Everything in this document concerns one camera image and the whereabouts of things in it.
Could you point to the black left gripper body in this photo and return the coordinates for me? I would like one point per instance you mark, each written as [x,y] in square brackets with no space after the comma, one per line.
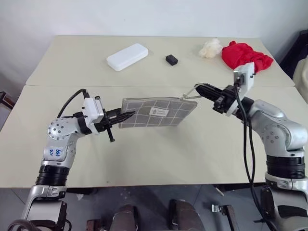
[107,124]

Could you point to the grey plaid zipper pouch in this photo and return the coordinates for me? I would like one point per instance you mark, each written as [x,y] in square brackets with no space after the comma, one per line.
[156,115]

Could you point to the white fluffy cloth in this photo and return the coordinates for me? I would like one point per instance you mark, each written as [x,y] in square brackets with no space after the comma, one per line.
[210,49]

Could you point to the black furniture piece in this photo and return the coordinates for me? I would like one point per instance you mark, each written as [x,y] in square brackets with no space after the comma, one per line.
[297,53]

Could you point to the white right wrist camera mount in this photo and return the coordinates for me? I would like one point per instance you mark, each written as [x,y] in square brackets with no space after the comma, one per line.
[247,72]

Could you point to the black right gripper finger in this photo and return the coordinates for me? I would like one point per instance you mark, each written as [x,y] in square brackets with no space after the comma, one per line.
[209,88]
[208,95]

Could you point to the small black box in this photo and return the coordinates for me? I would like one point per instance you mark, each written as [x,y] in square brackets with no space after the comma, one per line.
[171,59]

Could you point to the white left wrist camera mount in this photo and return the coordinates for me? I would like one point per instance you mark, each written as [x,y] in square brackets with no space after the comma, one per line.
[92,113]

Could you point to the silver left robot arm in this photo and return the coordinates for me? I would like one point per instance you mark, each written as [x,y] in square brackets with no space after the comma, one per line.
[60,128]

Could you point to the white plastic case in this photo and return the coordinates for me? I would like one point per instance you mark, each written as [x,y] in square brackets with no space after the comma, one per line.
[127,57]

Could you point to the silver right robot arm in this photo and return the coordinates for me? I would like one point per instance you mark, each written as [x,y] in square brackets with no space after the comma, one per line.
[276,127]

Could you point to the dark bar with metal clamp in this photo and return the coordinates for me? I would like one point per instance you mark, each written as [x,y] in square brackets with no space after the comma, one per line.
[225,214]

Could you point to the red crumpled cloth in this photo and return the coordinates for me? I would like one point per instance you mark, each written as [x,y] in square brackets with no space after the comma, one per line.
[240,55]

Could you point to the beige rounded object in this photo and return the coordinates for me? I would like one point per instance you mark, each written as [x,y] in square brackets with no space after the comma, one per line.
[302,77]

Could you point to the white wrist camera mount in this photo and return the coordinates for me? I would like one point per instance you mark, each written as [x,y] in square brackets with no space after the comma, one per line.
[92,113]
[247,72]

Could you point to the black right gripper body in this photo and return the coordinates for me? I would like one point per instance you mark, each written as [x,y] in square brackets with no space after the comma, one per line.
[226,99]

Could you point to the dark rounded shape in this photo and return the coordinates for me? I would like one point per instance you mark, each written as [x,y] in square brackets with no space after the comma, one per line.
[126,217]
[184,215]

